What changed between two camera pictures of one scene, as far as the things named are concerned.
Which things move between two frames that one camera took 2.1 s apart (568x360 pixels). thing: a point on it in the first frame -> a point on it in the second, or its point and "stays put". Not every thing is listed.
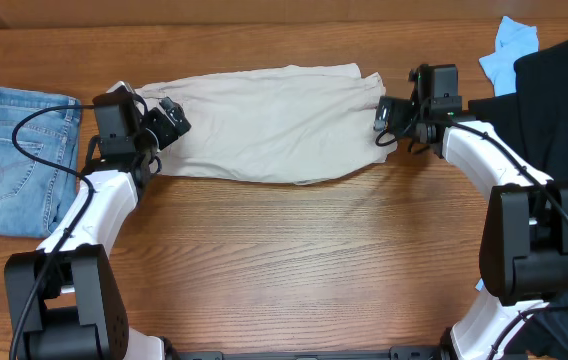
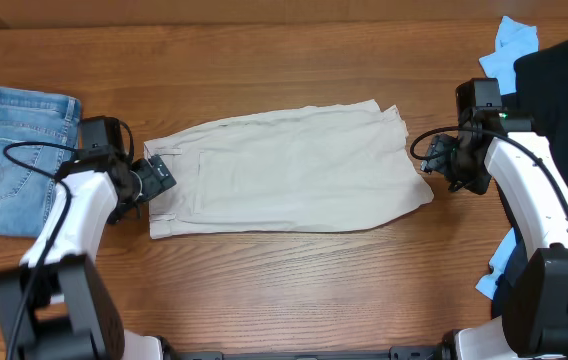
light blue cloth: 513,42 stays put
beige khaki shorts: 288,124 -> 321,168
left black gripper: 174,113 -> 152,184
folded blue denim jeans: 8,190 stays put
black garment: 556,115 stays put
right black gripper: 395,112 -> 438,146
